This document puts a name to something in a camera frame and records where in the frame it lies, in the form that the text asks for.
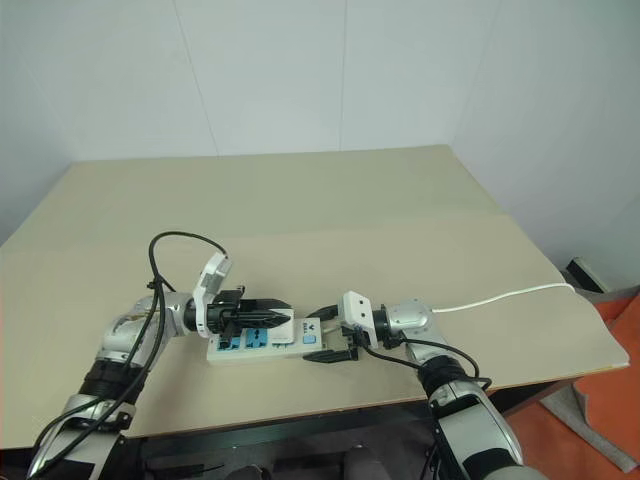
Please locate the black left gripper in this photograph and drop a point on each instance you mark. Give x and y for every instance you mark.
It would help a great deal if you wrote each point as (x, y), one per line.
(226, 312)

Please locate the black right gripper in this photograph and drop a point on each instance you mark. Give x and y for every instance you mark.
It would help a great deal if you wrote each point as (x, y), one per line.
(352, 336)

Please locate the white charger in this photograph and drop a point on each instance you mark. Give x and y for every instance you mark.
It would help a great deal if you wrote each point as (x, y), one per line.
(286, 331)

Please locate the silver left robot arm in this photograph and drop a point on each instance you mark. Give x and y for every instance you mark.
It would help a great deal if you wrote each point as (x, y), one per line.
(117, 337)

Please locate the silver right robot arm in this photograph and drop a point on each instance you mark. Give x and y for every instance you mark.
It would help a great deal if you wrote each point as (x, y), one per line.
(411, 315)

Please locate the white power strip blue sockets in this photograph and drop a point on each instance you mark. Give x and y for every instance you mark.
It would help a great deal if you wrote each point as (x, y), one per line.
(306, 331)

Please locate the dark rounded shape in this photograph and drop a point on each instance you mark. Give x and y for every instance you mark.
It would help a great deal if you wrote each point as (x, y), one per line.
(253, 473)

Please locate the black box grey edge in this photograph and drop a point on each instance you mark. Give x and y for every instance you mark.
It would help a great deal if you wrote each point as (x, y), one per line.
(586, 272)

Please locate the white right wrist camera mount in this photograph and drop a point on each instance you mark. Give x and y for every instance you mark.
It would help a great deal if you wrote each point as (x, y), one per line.
(357, 310)

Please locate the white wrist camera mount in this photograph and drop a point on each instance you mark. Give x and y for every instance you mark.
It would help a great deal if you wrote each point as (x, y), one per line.
(357, 310)
(212, 280)

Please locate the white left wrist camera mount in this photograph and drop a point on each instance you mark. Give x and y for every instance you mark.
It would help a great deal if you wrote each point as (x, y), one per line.
(212, 280)

